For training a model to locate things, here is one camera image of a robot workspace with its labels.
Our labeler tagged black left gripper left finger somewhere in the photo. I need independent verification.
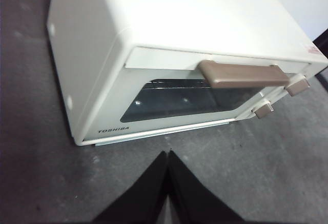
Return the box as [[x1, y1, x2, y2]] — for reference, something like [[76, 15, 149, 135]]
[[93, 151, 169, 224]]

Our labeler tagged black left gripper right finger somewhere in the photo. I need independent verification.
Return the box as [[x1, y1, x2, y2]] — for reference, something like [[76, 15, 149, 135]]
[[167, 150, 244, 224]]

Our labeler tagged oven door with taupe handle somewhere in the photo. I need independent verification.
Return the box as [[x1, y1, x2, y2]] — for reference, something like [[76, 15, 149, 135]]
[[81, 46, 312, 144]]

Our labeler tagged taupe timer knob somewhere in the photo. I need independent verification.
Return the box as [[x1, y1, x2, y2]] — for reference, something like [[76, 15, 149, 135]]
[[252, 101, 275, 119]]

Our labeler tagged taupe temperature knob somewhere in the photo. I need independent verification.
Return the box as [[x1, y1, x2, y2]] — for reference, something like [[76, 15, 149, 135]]
[[284, 75, 311, 97]]

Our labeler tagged cream white toaster oven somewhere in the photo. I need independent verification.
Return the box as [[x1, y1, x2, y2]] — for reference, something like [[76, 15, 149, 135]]
[[46, 0, 328, 148]]

